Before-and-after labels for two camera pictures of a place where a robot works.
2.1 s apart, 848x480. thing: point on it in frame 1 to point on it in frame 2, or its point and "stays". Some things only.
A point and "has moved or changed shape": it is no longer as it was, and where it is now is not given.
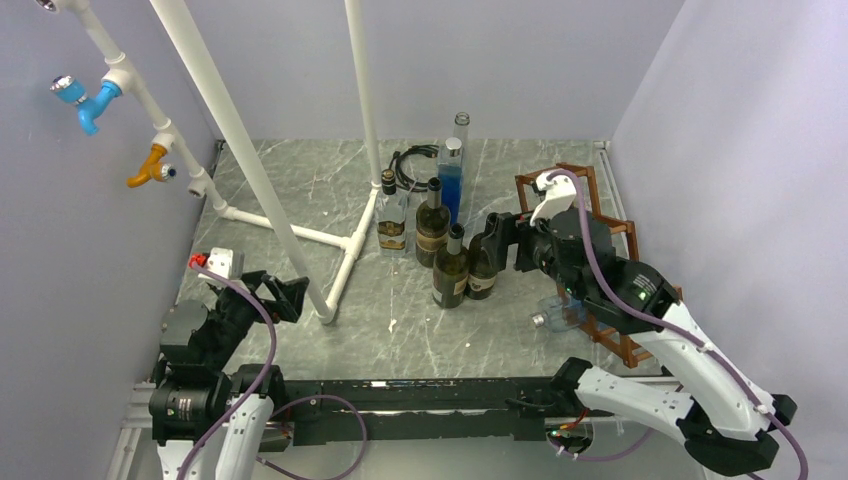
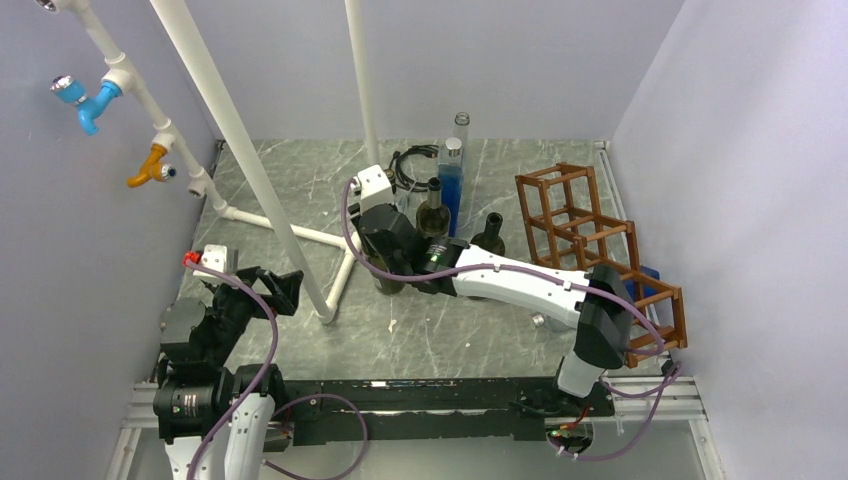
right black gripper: x=507 y=230 to x=367 y=244
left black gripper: x=287 y=305 stays
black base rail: x=443 y=409 stays
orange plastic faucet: x=152 y=168 stays
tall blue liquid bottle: x=450 y=175 stays
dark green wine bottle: x=450 y=271 has moved or changed shape
